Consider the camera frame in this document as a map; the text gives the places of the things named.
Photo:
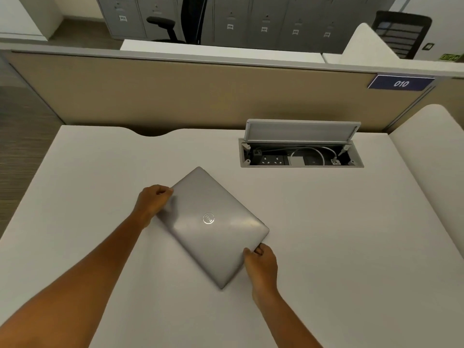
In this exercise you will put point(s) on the person's right hand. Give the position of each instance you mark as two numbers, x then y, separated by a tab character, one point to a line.
261	268

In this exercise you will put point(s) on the person's left hand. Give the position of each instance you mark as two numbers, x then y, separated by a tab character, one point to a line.
152	202

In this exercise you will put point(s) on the person's left thumb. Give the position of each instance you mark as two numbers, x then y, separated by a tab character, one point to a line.
164	190

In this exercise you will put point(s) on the person's right thumb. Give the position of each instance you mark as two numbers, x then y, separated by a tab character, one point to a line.
248	254

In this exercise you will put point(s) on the silver laptop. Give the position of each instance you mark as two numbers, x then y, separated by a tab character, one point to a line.
214	228

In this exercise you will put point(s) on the person's right forearm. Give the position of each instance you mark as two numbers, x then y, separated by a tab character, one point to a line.
286	322

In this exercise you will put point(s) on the person's left forearm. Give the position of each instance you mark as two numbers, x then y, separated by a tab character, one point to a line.
72	282

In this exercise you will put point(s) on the black power socket strip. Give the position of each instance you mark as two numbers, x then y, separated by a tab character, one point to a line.
274	160

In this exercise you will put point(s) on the beige desk partition panel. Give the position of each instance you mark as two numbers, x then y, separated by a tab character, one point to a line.
203	94

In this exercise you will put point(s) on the black office chair with armrest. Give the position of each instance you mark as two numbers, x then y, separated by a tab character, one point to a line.
174	21

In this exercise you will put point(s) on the row of grey metal lockers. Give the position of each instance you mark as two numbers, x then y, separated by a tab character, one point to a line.
250	19

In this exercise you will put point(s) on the white curved side divider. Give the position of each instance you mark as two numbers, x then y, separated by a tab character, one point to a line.
431	166

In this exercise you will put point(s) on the blue desk number sign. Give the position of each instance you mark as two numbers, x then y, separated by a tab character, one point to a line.
400	82

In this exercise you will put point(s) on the white curved desk divider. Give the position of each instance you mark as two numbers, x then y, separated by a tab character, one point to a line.
366	45

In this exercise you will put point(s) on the black mesh office chair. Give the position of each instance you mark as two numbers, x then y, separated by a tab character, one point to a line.
402	32

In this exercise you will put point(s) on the green exit sign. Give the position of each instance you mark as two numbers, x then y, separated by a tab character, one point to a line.
449	57

